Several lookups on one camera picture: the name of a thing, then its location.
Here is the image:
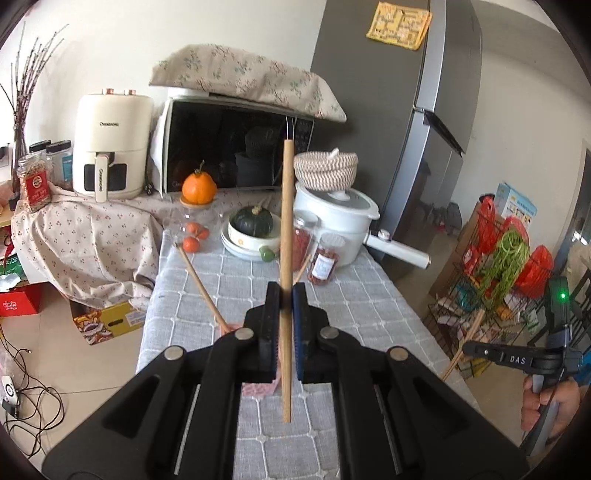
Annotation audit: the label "clear glass jar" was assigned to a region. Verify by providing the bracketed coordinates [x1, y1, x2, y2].
[172, 196, 223, 253]

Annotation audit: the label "cream air fryer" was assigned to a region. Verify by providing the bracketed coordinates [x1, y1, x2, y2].
[72, 89, 154, 203]

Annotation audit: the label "woven rope basket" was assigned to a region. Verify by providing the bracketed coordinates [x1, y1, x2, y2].
[294, 148, 359, 192]

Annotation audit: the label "person's right hand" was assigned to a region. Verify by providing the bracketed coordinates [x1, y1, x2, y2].
[521, 376, 581, 446]

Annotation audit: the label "grey checked tablecloth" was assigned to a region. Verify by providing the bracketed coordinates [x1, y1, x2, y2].
[136, 226, 481, 480]

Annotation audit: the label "green leafy vegetables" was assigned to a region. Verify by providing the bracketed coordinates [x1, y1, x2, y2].
[478, 229, 531, 310]

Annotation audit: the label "white microwave oven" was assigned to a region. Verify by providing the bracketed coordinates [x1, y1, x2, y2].
[148, 95, 317, 200]

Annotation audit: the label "bare twig bundle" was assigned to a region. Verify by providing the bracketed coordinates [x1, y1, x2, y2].
[0, 21, 70, 160]

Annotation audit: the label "black floor cables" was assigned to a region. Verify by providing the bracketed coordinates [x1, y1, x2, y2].
[0, 318, 70, 457]

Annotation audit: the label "floral tablecloth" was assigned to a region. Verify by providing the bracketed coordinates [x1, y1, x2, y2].
[10, 182, 259, 305]

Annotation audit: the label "red plastic bag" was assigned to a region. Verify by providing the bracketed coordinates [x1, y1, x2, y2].
[475, 196, 499, 259]
[515, 246, 554, 298]

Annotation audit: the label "blue white carton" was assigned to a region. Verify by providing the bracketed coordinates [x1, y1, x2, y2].
[495, 182, 539, 223]

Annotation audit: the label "white electric pot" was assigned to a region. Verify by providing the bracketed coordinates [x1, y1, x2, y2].
[294, 181, 431, 270]

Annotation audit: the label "black wire rack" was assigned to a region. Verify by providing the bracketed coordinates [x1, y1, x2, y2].
[427, 198, 555, 370]

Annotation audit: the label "red box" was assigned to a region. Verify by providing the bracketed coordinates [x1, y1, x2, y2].
[0, 282, 49, 317]

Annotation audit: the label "white bowl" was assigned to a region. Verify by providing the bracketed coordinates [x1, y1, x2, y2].
[220, 215, 282, 263]

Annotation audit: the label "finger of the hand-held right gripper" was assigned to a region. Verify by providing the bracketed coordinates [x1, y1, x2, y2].
[463, 340, 537, 372]

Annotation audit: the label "jar of red berries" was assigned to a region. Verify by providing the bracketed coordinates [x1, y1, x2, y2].
[292, 210, 320, 274]

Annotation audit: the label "wooden chopstick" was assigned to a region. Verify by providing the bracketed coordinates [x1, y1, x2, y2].
[174, 241, 230, 334]
[294, 249, 315, 283]
[441, 310, 485, 381]
[281, 140, 296, 424]

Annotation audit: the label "dark green pumpkin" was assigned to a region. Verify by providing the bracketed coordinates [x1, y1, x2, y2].
[231, 199, 274, 238]

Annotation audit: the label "large orange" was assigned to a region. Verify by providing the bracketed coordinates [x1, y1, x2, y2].
[181, 160, 218, 205]

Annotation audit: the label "grey refrigerator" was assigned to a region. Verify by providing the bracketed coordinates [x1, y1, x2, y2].
[310, 0, 483, 271]

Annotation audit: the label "printed cardboard box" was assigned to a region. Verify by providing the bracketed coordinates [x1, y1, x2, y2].
[71, 298, 149, 346]

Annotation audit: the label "small white device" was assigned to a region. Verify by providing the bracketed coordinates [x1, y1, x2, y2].
[0, 375, 20, 409]

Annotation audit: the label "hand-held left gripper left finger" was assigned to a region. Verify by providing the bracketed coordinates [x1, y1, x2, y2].
[41, 281, 282, 480]

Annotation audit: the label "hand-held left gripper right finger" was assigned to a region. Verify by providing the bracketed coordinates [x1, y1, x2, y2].
[292, 281, 529, 480]

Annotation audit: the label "red label nut jar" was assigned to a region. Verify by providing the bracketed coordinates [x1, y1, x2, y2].
[17, 154, 51, 213]

